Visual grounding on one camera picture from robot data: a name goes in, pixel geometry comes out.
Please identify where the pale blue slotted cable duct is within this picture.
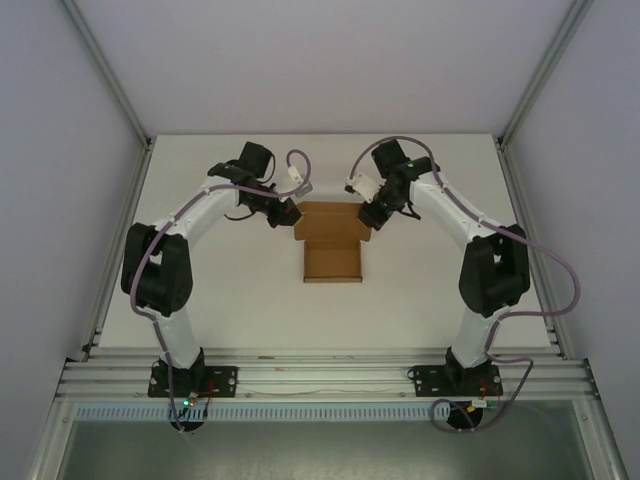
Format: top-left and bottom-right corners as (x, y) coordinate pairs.
(73, 403), (501, 422)

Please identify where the aluminium frame post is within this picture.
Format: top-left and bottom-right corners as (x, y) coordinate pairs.
(60, 0), (154, 361)
(494, 0), (596, 361)

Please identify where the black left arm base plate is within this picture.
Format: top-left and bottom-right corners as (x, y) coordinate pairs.
(146, 363), (239, 399)

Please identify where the black round floor disc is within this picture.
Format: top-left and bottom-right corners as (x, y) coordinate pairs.
(169, 417), (207, 435)
(446, 399), (485, 432)

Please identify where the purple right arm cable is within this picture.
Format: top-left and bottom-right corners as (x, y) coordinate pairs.
(347, 135), (583, 432)

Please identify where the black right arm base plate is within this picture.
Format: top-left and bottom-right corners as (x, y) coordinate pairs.
(407, 363), (502, 400)

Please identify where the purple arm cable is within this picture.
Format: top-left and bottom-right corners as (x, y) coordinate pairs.
(347, 135), (583, 432)
(129, 148), (317, 435)

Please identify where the brown cardboard paper box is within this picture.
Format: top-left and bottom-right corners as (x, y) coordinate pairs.
(293, 200), (373, 285)

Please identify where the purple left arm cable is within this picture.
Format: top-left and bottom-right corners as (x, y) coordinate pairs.
(129, 148), (317, 435)

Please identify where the aluminium mounting rail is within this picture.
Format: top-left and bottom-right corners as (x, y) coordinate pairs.
(53, 347), (600, 402)

